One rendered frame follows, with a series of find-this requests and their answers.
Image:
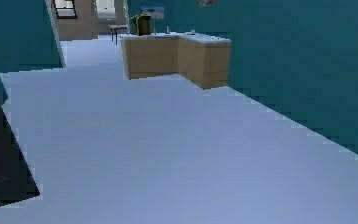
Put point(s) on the black cabinet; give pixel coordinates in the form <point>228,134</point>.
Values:
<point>3,160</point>

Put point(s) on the blue framed wall picture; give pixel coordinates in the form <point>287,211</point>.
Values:
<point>152,10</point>

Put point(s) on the wooden corner kitchen counter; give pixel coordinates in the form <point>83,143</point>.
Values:
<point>173,56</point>

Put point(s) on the white window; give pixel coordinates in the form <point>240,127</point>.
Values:
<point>105,8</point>

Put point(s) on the small white cup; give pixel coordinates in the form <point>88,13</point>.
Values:
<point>192,32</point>

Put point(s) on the black framed window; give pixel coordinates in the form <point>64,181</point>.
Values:
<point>65,8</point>

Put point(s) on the small clear bottle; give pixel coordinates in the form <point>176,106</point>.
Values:
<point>167,29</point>

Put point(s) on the dark small table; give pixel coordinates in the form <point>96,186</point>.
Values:
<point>117,29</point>

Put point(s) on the small framed wall picture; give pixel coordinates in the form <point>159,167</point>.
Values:
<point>206,2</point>

